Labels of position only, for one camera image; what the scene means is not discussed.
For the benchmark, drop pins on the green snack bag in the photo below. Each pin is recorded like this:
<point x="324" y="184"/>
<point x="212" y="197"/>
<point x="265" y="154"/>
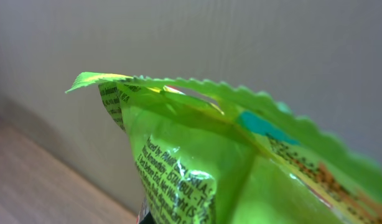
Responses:
<point x="210" y="153"/>

